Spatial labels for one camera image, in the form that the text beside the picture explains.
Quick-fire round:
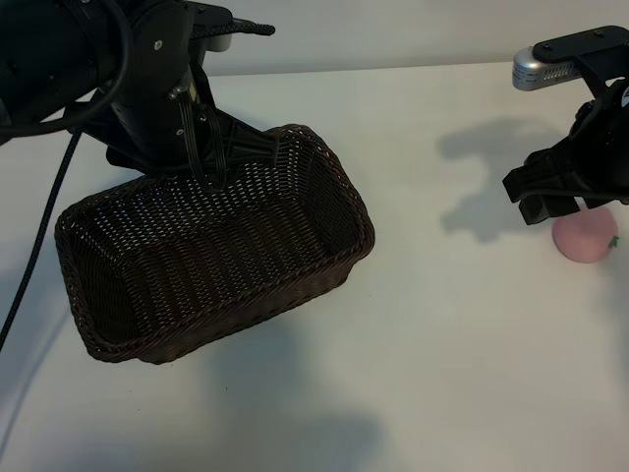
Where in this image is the black braided cable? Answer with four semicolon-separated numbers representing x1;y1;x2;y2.
0;131;83;351

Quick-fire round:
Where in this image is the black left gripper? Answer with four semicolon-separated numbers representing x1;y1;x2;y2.
105;63;297;181

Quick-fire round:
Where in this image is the black gripper wire bundle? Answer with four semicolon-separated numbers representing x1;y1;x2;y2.
177;88;228;191

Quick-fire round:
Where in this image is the black smooth arm cable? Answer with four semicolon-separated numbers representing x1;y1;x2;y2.
0;0;137;147

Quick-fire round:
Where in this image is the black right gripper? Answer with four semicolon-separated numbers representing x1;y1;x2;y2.
501;78;629;226

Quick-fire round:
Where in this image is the pink peach with green leaf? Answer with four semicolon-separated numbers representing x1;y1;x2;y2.
551;206;621;266

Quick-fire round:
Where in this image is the dark brown wicker basket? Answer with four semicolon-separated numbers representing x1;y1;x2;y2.
53;124;377;366

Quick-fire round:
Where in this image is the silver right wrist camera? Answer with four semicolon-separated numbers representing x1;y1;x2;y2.
511;27;629;94

